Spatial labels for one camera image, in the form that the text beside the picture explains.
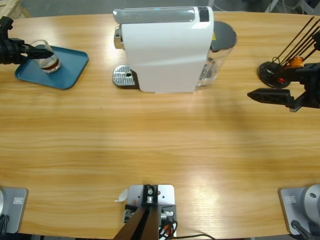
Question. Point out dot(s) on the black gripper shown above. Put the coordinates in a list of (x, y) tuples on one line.
[(10, 51), (310, 97)]

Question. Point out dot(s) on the clear glass cup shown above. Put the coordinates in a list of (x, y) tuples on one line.
[(50, 63)]

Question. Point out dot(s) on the grey coffee machine lever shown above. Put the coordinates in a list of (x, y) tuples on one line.
[(155, 15)]

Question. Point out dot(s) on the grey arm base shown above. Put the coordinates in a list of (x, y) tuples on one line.
[(291, 210), (15, 210)]

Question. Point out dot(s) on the red coffee capsule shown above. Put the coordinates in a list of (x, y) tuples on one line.
[(281, 80)]

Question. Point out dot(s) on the orange coffee capsule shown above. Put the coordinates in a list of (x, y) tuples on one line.
[(297, 61)]

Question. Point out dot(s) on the white capsule coffee machine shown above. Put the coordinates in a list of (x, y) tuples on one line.
[(162, 55)]

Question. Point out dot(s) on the black capsule holder with rods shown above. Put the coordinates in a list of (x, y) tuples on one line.
[(266, 72)]

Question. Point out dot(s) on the teal plastic tray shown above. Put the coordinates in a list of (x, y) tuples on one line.
[(70, 67)]

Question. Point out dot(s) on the wooden pallet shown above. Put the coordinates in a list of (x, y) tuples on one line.
[(10, 7)]

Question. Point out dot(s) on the clear water tank dark lid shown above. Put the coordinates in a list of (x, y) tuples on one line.
[(223, 35)]

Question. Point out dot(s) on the metal drip tray grate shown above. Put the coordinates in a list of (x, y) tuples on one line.
[(123, 75)]

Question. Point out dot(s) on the white tape scrap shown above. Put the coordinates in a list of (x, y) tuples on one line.
[(122, 196)]

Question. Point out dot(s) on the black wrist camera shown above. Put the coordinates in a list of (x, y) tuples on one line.
[(5, 25), (317, 38)]

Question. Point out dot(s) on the white metal frame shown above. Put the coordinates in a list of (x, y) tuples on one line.
[(272, 5)]

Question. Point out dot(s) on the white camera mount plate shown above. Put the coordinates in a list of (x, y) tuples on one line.
[(166, 192)]

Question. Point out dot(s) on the black bracket with bolts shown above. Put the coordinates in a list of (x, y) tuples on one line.
[(171, 207)]

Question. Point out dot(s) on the dark brown camera post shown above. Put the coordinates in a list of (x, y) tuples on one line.
[(140, 225)]

